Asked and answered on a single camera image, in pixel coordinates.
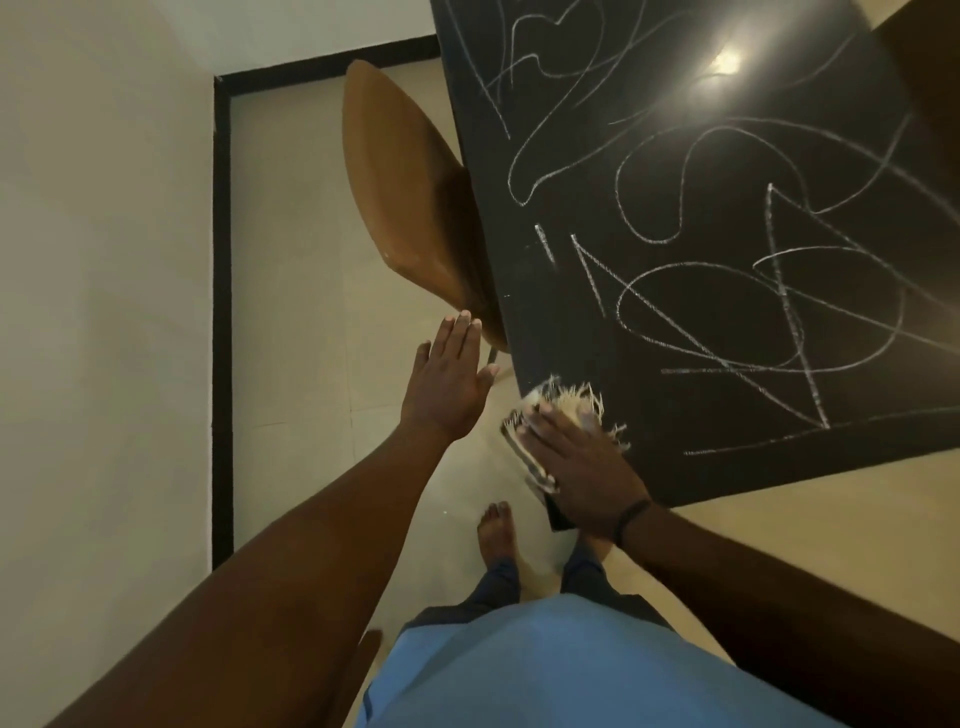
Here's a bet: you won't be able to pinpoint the person's left hand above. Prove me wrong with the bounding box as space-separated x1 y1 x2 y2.
399 309 500 444

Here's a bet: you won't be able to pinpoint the person's right hand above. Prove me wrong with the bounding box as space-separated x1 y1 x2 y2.
517 401 652 545

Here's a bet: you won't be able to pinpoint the striped fringed cloth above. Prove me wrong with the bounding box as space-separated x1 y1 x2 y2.
498 374 631 498

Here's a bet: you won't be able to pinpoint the tan moulded chair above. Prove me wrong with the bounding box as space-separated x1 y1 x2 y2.
342 58 513 365
869 0 960 193

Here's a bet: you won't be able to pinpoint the person's right forearm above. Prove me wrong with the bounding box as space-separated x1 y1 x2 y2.
618 503 960 728

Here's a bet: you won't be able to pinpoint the person's left forearm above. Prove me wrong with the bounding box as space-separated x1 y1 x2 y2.
44 423 451 728

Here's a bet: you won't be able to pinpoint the person's dark trousers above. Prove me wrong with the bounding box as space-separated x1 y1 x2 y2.
404 536 676 631

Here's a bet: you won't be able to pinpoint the person's blue shirt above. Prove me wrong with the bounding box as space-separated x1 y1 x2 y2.
356 592 849 728

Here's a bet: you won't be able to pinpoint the black wristband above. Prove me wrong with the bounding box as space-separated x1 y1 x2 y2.
613 497 654 549

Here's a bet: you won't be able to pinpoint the black chalk-marked table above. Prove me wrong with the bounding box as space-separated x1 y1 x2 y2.
427 0 960 532

